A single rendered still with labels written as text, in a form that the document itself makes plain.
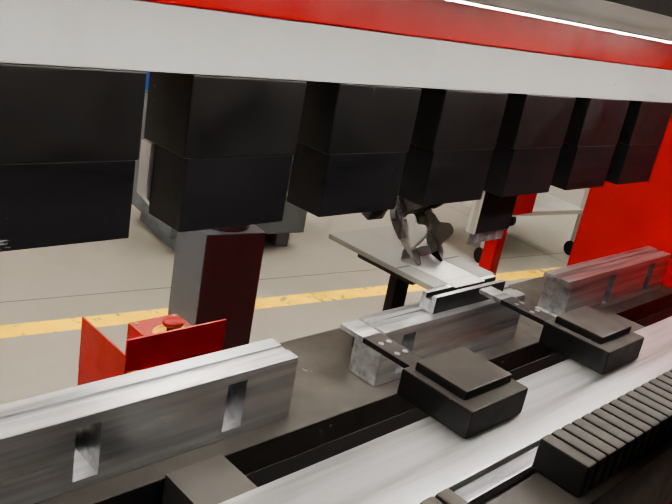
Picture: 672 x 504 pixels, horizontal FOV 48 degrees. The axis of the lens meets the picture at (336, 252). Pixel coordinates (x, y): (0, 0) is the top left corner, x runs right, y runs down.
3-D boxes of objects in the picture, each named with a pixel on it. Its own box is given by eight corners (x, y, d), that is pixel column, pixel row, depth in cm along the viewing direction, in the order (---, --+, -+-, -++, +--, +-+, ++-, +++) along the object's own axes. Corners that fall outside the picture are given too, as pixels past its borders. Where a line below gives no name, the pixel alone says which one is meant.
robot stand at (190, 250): (152, 446, 236) (178, 212, 210) (204, 435, 246) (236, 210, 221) (175, 481, 223) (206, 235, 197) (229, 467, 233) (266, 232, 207)
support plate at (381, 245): (390, 229, 157) (391, 225, 156) (493, 278, 140) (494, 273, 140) (328, 238, 144) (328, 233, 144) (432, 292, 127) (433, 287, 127)
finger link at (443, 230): (460, 253, 136) (436, 208, 136) (436, 263, 140) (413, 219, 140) (468, 247, 138) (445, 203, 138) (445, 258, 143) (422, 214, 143)
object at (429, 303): (488, 289, 140) (492, 274, 139) (501, 295, 138) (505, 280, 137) (419, 306, 126) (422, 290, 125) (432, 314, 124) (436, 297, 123)
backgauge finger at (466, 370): (375, 326, 112) (382, 295, 110) (521, 413, 95) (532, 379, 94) (316, 341, 104) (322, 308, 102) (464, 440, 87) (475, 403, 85)
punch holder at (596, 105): (565, 173, 150) (589, 90, 144) (604, 186, 144) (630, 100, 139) (524, 176, 140) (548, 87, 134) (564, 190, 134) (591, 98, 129)
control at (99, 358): (169, 365, 154) (179, 285, 148) (214, 404, 144) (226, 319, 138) (76, 389, 141) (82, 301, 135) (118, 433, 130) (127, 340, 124)
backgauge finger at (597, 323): (502, 292, 135) (509, 267, 133) (638, 358, 118) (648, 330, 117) (461, 303, 127) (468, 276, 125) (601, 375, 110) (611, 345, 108)
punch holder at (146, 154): (242, 198, 95) (261, 65, 89) (285, 221, 89) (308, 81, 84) (134, 206, 85) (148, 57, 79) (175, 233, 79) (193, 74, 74)
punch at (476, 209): (496, 236, 134) (509, 185, 130) (505, 240, 132) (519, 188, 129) (462, 242, 127) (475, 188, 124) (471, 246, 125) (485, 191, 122)
